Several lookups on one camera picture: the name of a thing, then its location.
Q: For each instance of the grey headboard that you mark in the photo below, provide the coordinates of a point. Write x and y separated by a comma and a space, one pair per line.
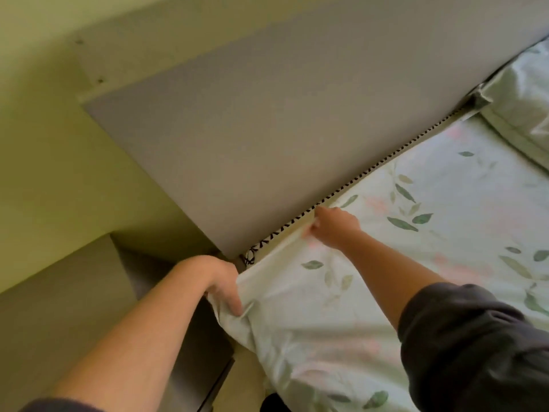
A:
279, 124

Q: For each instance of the dark grey right sleeve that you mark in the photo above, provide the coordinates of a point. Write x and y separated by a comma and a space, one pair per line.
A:
480, 351

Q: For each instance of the grey nightstand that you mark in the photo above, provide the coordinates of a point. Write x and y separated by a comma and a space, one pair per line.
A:
55, 317

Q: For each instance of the dark grey left sleeve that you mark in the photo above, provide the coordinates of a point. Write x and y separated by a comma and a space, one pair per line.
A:
60, 406

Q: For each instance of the floral leaf print pillow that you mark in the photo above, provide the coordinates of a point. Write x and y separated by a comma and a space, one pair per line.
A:
523, 102

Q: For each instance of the dark grey sleeve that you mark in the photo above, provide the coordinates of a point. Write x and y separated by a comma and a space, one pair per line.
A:
480, 351
60, 406

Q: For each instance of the floral leaf print bed sheet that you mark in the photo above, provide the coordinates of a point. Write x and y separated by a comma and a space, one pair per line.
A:
386, 274

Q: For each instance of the person's right hand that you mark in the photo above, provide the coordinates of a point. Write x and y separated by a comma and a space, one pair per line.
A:
336, 227

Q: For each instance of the person's left hand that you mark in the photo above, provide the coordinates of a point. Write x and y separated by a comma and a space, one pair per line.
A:
223, 283

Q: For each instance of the person's left forearm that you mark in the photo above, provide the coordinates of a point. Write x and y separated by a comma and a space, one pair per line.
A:
137, 338

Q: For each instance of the person's black trousers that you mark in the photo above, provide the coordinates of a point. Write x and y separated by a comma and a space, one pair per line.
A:
274, 404

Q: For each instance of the person's right forearm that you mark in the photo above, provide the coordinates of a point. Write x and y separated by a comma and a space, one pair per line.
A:
390, 274

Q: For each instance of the white quilted mattress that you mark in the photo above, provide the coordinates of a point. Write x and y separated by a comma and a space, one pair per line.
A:
279, 244

